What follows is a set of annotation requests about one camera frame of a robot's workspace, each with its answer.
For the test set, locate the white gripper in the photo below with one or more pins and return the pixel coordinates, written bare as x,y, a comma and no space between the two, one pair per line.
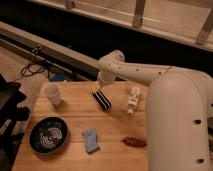
104,78

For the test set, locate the black whiteboard eraser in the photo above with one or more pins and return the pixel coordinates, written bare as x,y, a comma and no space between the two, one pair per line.
101,99

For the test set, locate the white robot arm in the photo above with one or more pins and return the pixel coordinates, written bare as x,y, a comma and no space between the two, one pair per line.
178,104

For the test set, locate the white glue bottle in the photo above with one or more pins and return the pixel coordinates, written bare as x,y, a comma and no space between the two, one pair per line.
133,100

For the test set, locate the blue object on floor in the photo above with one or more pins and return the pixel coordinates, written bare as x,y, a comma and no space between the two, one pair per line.
59,77

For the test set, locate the blue sponge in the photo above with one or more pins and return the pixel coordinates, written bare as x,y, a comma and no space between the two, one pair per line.
90,137

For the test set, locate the brown sausage toy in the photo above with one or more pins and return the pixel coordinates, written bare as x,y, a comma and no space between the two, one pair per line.
134,142

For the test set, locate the black patterned bowl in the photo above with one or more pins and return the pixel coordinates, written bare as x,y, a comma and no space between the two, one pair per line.
48,135

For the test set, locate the black chair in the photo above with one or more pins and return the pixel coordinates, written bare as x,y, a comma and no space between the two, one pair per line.
10,96

